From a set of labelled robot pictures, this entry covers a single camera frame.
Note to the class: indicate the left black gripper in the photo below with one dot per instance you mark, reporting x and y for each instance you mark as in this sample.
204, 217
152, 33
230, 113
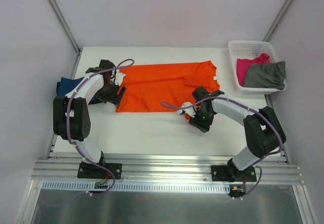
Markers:
119, 95

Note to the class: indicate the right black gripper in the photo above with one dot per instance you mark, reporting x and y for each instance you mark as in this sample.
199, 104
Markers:
198, 123

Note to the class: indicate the orange t shirt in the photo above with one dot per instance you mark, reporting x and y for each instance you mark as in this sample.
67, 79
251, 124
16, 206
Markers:
148, 85

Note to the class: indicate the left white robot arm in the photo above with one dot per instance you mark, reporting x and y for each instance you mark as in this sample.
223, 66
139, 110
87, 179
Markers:
71, 118

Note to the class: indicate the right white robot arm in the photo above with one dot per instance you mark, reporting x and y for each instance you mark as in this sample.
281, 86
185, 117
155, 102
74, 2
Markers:
263, 131

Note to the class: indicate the blue folded t shirt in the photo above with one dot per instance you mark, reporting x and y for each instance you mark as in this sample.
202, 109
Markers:
73, 84

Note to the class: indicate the pink t shirt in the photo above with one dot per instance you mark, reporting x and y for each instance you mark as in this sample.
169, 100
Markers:
242, 66

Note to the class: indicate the grey t shirt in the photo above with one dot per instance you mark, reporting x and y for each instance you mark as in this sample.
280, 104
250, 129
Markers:
268, 76

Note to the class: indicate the white plastic basket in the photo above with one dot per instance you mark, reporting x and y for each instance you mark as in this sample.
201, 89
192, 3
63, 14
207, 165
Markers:
251, 50

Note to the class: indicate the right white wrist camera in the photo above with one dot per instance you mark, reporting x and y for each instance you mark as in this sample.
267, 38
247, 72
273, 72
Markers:
187, 108

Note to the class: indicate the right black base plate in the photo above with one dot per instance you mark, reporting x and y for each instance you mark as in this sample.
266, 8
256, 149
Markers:
224, 173

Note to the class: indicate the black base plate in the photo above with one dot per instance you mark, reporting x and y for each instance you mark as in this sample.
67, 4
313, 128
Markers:
224, 173
89, 171

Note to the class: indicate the aluminium mounting rail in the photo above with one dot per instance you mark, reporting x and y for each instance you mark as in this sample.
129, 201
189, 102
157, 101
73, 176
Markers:
166, 168

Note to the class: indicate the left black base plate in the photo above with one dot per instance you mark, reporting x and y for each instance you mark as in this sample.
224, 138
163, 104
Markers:
89, 171

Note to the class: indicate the white slotted cable duct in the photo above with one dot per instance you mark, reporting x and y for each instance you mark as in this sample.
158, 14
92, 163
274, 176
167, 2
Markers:
138, 187

